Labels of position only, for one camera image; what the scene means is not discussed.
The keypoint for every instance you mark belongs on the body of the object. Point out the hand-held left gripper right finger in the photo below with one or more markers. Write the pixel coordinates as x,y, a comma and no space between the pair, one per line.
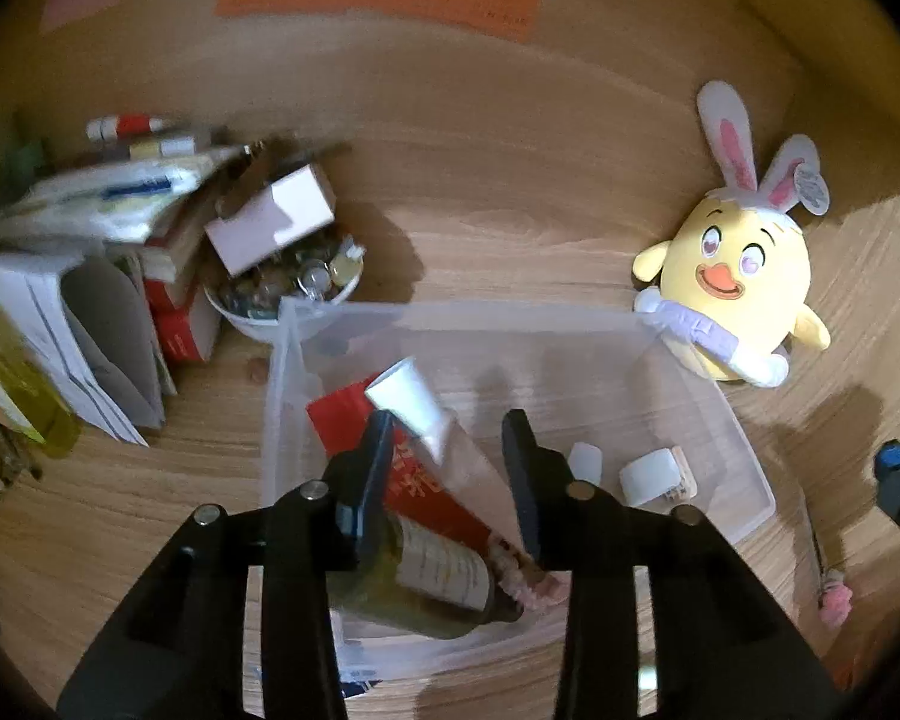
529,487

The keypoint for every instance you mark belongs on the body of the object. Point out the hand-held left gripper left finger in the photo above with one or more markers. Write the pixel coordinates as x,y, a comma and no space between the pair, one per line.
367,487

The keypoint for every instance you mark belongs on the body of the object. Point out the red foil packet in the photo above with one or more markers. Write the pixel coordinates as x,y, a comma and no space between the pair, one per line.
427,491

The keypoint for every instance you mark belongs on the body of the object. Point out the mint bottle white cap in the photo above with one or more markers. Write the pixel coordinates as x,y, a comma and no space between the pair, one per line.
586,461

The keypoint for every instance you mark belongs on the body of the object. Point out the white squeeze tube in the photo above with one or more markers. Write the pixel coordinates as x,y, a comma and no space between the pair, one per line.
412,397

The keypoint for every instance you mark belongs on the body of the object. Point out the dark green glass bottle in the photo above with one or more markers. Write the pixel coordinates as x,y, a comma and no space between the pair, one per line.
427,570

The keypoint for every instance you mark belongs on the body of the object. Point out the clear plastic storage bin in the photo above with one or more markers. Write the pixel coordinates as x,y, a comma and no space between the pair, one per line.
540,360

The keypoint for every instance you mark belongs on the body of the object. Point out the pen with pink topper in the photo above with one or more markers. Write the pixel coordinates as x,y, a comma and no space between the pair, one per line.
836,600

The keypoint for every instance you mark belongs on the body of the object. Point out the white bowl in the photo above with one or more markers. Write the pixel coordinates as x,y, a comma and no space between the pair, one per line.
255,326

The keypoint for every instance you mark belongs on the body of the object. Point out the red book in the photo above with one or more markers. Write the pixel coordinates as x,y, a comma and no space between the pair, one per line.
184,322

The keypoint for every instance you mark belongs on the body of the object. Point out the yellow chick plush toy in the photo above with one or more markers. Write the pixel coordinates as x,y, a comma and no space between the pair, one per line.
735,270

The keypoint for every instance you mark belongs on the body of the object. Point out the small cardboard box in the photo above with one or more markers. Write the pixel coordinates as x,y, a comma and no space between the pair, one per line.
285,210

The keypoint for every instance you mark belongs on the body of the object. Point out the yellow spray bottle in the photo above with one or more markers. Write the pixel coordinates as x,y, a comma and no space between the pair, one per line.
37,405

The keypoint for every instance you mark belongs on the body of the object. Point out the yellow white tube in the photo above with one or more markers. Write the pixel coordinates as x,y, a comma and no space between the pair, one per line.
169,146

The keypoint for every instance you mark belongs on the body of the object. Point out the pile of magazines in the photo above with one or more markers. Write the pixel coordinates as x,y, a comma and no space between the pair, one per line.
97,199

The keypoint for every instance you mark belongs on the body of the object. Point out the red white marker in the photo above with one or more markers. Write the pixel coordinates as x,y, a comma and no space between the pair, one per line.
131,126

